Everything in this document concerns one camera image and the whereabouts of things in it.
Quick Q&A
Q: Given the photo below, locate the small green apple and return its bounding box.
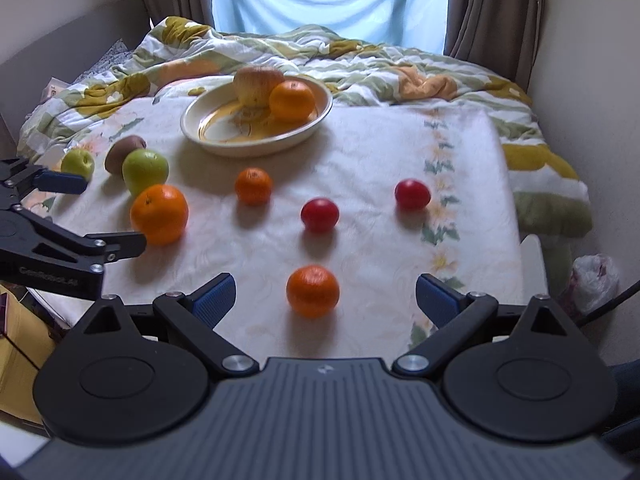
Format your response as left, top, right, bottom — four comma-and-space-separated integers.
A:
60, 148, 94, 182

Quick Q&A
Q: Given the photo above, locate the large orange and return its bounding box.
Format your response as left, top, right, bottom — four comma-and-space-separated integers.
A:
129, 184, 189, 246

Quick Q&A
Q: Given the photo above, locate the large green apple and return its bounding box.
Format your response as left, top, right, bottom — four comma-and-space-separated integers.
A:
122, 148, 169, 197

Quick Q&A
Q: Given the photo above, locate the brown kiwi with sticker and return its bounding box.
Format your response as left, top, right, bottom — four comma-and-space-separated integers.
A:
104, 136, 146, 178

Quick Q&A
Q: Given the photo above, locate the small mandarin orange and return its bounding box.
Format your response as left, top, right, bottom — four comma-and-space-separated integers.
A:
234, 168, 272, 206

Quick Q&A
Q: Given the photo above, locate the cream ceramic fruit bowl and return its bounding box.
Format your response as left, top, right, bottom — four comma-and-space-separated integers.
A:
180, 76, 333, 158

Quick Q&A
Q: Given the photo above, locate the yellow side table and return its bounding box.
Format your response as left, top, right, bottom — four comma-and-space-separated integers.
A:
0, 286, 55, 425

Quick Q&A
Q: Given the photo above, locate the grey bed headboard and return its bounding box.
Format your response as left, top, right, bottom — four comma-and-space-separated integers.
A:
1, 0, 150, 156

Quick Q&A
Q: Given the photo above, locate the white plastic bag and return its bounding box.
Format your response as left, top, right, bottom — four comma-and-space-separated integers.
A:
559, 254, 620, 320

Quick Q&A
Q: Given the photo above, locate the grey patterned pillow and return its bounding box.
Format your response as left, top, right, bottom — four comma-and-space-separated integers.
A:
74, 39, 132, 84

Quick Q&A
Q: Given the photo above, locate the striped floral quilt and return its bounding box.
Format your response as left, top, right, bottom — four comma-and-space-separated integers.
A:
17, 16, 592, 238

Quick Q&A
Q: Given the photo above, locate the wrinkled yellow apple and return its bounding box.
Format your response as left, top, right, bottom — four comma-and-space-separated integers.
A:
232, 66, 285, 108

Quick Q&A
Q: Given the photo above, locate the orange in bowl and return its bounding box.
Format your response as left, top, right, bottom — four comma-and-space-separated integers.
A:
269, 80, 316, 122

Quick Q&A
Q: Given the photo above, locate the right brown curtain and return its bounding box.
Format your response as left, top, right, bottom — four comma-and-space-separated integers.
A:
444, 0, 544, 89

